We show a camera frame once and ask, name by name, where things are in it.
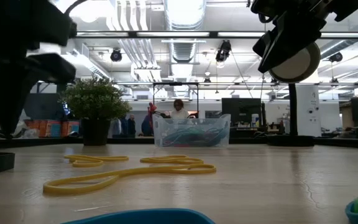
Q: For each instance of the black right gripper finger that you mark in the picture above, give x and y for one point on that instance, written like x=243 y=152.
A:
x=263 y=45
x=294 y=40

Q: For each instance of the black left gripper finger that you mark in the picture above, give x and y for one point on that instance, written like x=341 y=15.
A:
x=14 y=93

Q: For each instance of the wide blue rubber band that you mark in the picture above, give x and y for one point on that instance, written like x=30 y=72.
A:
x=221 y=137

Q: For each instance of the long yellow rubber band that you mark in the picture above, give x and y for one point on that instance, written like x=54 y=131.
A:
x=46 y=187

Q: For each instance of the clear plastic bin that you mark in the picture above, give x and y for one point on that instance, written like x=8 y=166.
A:
x=166 y=123

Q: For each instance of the dark grey monitor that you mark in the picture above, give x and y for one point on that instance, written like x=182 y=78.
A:
x=48 y=107

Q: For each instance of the orange cardboard box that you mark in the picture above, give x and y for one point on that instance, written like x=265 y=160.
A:
x=43 y=128
x=70 y=128

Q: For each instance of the white column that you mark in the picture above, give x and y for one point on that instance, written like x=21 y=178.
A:
x=309 y=105

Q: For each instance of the black desk lamp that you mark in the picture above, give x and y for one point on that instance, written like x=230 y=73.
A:
x=292 y=109

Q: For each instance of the black monitor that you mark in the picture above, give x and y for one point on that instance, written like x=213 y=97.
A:
x=241 y=112

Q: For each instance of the potted green plant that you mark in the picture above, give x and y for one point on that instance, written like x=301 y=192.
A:
x=95 y=130

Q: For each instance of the person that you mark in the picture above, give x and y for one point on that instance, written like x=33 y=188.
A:
x=123 y=124
x=115 y=127
x=131 y=124
x=179 y=110
x=148 y=127

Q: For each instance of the black overhead camera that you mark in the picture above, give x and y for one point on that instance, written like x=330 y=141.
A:
x=224 y=49

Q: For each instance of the black table frame rail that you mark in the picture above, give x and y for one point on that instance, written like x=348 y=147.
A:
x=57 y=143

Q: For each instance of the black overhead frame bar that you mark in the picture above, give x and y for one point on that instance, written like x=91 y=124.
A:
x=166 y=34

